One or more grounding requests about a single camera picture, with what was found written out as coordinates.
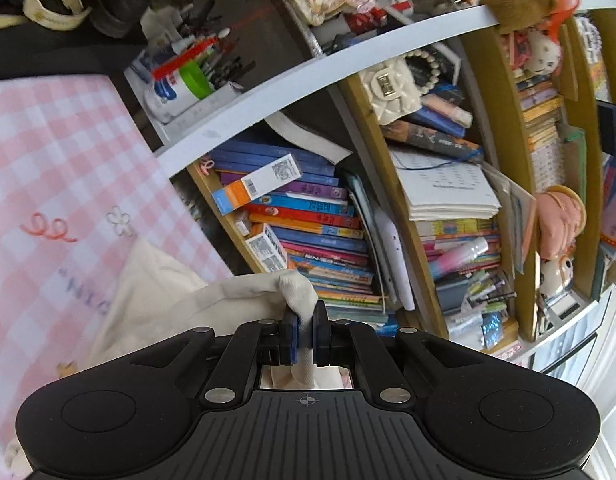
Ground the pen holder with pens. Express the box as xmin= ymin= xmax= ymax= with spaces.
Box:
xmin=153 ymin=2 xmax=256 ymax=92

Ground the white plastic folder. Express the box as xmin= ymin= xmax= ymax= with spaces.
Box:
xmin=347 ymin=172 xmax=417 ymax=312

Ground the row of colourful books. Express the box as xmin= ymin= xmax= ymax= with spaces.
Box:
xmin=208 ymin=137 xmax=389 ymax=333

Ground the white pen box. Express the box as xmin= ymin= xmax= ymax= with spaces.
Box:
xmin=124 ymin=47 xmax=245 ymax=143

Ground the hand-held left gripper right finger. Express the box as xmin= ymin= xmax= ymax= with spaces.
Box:
xmin=312 ymin=304 xmax=488 ymax=408

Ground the cream quilted purse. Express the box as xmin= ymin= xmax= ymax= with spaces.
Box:
xmin=358 ymin=57 xmax=423 ymax=126

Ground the stack of white papers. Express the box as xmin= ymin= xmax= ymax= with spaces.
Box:
xmin=390 ymin=149 xmax=503 ymax=222

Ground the pink blue tube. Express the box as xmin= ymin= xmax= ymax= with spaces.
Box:
xmin=428 ymin=237 xmax=489 ymax=281

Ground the wooden bookshelf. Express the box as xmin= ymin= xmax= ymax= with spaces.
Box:
xmin=155 ymin=0 xmax=616 ymax=376

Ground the pearl bracelet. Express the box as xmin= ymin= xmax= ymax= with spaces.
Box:
xmin=402 ymin=46 xmax=459 ymax=95

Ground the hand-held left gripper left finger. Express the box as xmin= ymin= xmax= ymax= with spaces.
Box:
xmin=130 ymin=309 xmax=301 ymax=408

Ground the pink checked cartoon desk mat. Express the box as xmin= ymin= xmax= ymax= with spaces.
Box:
xmin=0 ymin=74 xmax=235 ymax=461

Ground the white orange box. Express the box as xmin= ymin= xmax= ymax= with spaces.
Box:
xmin=212 ymin=154 xmax=303 ymax=213
xmin=245 ymin=222 xmax=289 ymax=272

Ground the small white plush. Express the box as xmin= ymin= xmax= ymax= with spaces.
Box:
xmin=525 ymin=27 xmax=562 ymax=77

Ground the white bottle green cap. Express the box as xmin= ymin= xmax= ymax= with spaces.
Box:
xmin=144 ymin=59 xmax=213 ymax=123

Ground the cream ribbon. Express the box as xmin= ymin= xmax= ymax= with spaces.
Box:
xmin=23 ymin=0 xmax=92 ymax=31

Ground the small doll face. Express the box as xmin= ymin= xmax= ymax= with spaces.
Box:
xmin=538 ymin=255 xmax=574 ymax=301

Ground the leaning grey white book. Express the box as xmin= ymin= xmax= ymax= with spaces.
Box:
xmin=264 ymin=110 xmax=355 ymax=166

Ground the stack of yellow books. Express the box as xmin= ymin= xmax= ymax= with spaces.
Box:
xmin=516 ymin=74 xmax=568 ymax=196

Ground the pink round plush doll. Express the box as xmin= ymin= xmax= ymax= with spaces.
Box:
xmin=534 ymin=185 xmax=588 ymax=261

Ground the cream t-shirt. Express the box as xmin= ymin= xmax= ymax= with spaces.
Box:
xmin=88 ymin=237 xmax=351 ymax=392

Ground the dark hardcover book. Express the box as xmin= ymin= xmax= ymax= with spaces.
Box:
xmin=383 ymin=120 xmax=484 ymax=162

